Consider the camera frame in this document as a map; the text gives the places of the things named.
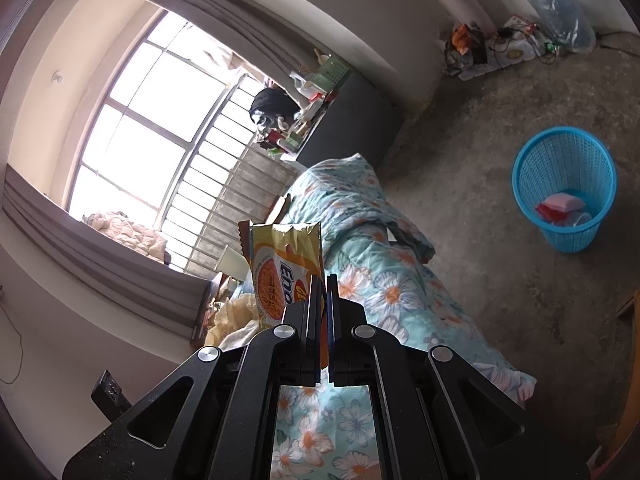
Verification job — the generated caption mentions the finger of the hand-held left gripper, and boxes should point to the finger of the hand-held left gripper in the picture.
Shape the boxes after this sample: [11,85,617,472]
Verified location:
[91,370,133,421]

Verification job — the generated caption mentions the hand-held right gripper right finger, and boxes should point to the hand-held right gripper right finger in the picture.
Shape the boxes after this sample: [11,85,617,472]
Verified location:
[325,273,594,480]

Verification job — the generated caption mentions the floral teal blanket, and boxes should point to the floral teal blanket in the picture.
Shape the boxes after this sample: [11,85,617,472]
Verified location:
[210,154,538,480]

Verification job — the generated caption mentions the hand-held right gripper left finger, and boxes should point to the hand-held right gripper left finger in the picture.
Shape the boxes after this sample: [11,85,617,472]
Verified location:
[62,274,326,480]

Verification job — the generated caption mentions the black bag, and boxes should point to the black bag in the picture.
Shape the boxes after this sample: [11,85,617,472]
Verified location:
[250,87,301,128]

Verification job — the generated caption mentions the pale hanging clothes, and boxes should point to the pale hanging clothes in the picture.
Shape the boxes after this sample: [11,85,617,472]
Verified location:
[200,42,242,69]

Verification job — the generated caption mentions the white power strip with cables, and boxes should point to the white power strip with cables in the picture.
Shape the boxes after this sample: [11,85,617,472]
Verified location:
[445,15,557,81]

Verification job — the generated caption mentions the green plastic basket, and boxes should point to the green plastic basket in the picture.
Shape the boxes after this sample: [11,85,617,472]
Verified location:
[305,59,351,93]

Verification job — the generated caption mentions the yellow snack packet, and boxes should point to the yellow snack packet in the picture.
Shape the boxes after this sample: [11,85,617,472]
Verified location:
[237,220,332,370]

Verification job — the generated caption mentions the cream hanging garment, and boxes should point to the cream hanging garment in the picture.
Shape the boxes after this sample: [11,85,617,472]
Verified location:
[82,210,168,262]

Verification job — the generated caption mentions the white paper cup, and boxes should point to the white paper cup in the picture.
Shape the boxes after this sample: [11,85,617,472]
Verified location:
[220,245,248,281]

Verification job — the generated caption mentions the blue plastic wastebasket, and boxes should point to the blue plastic wastebasket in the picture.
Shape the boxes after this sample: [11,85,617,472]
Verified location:
[511,126,618,253]

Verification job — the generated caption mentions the empty blue water jug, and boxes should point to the empty blue water jug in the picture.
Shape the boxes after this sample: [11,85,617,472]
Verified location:
[515,0,597,54]

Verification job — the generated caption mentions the grey curtain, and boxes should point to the grey curtain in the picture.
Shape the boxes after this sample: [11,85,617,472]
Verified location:
[100,0,351,91]
[0,165,221,333]

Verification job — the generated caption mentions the wooden board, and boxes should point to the wooden board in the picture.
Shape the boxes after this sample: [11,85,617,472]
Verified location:
[616,291,640,320]

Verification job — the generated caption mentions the grey cabinet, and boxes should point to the grey cabinet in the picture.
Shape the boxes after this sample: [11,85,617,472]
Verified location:
[295,72,406,171]

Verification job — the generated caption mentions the pink knitted sponge pad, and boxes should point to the pink knitted sponge pad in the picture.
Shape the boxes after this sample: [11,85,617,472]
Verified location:
[542,192,587,213]

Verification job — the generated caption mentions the metal window railing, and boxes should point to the metal window railing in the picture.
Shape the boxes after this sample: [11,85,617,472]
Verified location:
[165,72,301,276]

